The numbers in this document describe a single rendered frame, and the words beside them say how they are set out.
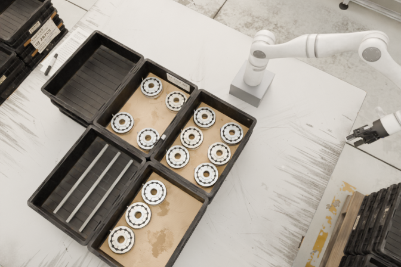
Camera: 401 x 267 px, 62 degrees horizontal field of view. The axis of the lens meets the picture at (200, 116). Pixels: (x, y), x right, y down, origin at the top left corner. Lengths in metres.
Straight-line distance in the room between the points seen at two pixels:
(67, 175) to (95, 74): 0.51
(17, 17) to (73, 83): 0.95
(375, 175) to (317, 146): 0.95
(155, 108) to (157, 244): 0.60
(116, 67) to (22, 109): 0.53
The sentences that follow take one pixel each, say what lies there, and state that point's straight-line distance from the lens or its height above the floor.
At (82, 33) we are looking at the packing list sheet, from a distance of 2.07.
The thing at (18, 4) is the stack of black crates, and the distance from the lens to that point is 2.67.
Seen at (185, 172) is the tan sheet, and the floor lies 0.83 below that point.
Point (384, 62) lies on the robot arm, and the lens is 1.34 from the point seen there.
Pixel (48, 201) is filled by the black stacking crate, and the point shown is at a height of 0.83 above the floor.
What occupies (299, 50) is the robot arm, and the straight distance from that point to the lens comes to 1.38.
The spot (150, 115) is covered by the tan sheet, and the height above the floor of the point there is 0.83.
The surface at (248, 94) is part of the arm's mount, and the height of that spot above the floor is 0.79.
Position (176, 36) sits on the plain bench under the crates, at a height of 0.70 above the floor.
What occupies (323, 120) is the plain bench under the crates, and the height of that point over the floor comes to 0.70.
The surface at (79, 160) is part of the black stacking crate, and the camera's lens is 1.58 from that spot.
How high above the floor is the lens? 2.27
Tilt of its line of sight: 66 degrees down
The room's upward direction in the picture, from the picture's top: 2 degrees clockwise
